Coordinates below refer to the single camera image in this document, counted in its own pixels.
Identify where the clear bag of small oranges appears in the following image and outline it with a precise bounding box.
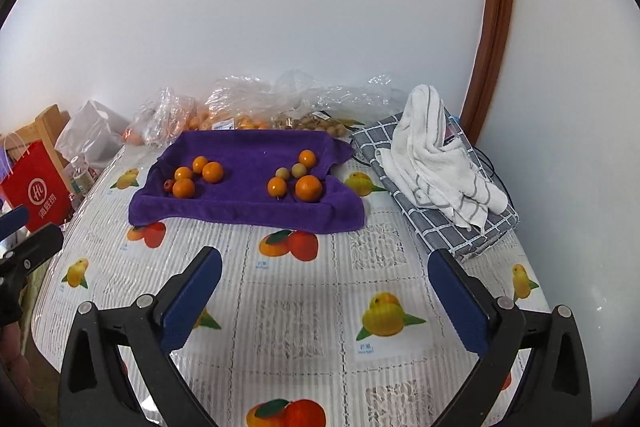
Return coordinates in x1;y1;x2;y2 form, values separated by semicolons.
204;76;281;131

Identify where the clear plastic bag of longans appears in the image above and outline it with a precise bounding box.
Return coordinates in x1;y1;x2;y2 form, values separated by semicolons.
272;69;396;140

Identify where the white striped towel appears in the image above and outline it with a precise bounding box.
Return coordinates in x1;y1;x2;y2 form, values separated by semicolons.
375;84;508;230

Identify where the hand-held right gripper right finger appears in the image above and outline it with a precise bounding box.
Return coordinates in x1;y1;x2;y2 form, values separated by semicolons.
427;248;593;427

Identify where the large orange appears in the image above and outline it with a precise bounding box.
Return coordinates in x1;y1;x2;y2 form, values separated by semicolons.
295;175;323;203

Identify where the red paper bag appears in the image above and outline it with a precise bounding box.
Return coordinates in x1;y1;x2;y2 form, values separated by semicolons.
0;132;76;233

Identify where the grey checked cloth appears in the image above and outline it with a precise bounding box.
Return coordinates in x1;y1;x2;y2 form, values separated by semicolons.
350;107;521;264

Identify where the person's left hand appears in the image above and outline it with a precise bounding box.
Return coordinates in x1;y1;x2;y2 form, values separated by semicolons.
0;324;26;388

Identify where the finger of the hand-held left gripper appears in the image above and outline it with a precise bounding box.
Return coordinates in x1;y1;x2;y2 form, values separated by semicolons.
0;205;30;240
0;223;65;280

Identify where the fruit printed tablecloth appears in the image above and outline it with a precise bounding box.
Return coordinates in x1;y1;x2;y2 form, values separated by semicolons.
30;142;556;427

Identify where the wooden chair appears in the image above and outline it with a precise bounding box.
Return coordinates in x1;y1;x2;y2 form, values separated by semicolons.
14;104;71;168

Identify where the white plastic bag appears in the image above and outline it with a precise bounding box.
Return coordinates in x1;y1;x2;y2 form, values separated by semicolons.
54;99;132;170

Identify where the brown wooden door frame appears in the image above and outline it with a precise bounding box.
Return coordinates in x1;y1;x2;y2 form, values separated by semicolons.
459;0;517;142

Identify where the purple towel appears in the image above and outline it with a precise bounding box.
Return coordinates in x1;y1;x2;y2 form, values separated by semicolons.
128;129;368;234

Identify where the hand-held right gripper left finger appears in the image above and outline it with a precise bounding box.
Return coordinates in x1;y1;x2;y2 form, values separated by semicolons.
57;246;223;427

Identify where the clear water bottle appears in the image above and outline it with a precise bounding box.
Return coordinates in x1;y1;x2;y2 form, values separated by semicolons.
70;155;96;195

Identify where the black cable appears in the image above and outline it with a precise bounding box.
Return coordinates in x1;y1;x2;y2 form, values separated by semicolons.
470;144;508;202

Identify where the clear plastic bag of tangerines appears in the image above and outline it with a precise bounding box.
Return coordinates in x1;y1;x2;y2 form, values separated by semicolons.
122;87;208;148

